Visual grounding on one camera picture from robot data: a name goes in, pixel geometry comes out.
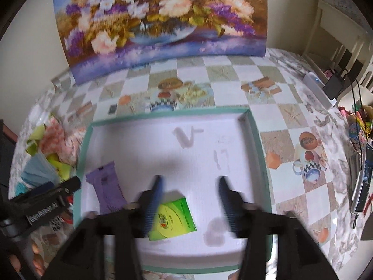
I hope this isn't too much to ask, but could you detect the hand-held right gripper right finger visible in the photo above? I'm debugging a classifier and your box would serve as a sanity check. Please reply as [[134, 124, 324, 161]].
[[218, 176, 340, 280]]

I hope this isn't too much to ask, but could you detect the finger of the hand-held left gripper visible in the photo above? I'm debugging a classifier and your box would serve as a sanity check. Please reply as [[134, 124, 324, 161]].
[[9, 176, 82, 207], [14, 181, 56, 198]]

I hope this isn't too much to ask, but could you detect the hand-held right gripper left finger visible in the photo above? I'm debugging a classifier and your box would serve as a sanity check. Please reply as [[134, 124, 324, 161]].
[[44, 176, 164, 280]]

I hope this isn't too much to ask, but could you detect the yellow-green packet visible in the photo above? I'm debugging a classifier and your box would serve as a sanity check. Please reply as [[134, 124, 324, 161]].
[[47, 152, 73, 182], [26, 123, 48, 156]]

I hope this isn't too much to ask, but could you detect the green packet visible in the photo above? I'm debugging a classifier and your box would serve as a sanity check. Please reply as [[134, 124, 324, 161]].
[[147, 197, 196, 241]]

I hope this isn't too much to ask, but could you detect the purple packet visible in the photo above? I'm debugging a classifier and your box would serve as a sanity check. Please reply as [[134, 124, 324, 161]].
[[85, 161, 127, 215]]

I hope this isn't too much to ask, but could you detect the white box with teal rim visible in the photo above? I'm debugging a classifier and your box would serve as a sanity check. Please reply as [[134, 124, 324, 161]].
[[72, 107, 274, 275]]

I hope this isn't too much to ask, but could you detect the person's left hand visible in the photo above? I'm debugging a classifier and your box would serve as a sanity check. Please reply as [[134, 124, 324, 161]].
[[9, 238, 45, 277]]

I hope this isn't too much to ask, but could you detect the clear plastic wrap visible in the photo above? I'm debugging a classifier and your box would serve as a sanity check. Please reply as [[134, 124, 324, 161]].
[[28, 102, 59, 129]]

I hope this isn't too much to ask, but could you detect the dark device with white edge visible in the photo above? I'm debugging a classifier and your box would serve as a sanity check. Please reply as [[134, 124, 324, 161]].
[[348, 143, 373, 215]]

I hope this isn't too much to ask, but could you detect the white power strip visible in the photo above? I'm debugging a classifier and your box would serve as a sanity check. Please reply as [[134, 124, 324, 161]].
[[302, 72, 338, 110]]

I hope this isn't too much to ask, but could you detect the pile of colourful trinkets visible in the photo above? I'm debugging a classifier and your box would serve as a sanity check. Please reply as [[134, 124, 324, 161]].
[[338, 102, 373, 152]]

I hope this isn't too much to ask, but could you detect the black power adapter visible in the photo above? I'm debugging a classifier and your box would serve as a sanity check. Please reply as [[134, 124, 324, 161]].
[[322, 70, 349, 100]]

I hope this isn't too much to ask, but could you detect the flower painting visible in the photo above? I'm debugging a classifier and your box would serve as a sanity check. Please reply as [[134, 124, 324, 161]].
[[52, 0, 268, 86]]

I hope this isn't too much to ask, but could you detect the black cable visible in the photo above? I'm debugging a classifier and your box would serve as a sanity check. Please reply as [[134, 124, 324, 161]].
[[340, 68, 368, 181]]

